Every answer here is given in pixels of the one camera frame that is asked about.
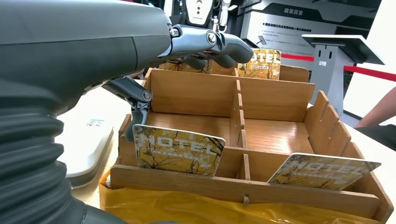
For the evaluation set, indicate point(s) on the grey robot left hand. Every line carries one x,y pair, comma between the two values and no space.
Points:
77,46

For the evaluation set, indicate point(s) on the wooden card organizer box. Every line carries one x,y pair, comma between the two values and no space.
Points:
191,95

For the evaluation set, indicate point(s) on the autumn-print hotel card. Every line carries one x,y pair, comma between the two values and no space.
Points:
263,66
173,66
179,151
321,173

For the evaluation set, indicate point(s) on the white card reader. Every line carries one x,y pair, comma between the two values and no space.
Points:
86,145

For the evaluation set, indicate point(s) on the person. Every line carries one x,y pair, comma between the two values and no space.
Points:
380,137

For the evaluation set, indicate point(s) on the yellow plastic wrap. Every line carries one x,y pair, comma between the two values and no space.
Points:
185,210

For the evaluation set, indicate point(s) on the white exhibition info board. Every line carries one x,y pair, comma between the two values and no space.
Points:
284,31

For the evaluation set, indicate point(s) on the red barrier belt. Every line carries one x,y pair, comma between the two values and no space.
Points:
371,73
297,57

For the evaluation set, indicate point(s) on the grey kiosk stand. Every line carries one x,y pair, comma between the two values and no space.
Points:
328,80

